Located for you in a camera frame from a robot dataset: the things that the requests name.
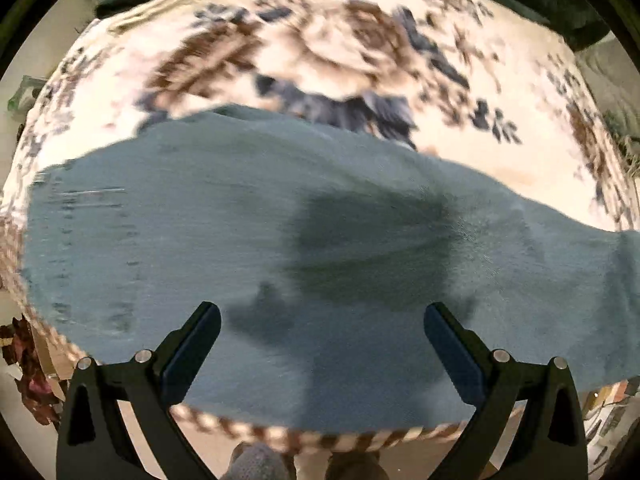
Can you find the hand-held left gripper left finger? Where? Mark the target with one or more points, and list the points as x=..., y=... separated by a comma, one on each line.
x=192, y=347

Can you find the person's grey slipper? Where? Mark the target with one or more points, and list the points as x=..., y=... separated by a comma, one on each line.
x=257, y=462

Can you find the teal blue pants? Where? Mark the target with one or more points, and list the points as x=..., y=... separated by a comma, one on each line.
x=210, y=220

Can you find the floral printed blanket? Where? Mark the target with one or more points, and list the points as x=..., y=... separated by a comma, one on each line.
x=350, y=45

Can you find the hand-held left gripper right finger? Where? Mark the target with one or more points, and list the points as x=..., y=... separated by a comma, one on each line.
x=450, y=347

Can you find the dark red patterned cloth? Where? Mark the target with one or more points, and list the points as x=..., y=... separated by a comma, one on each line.
x=30, y=360

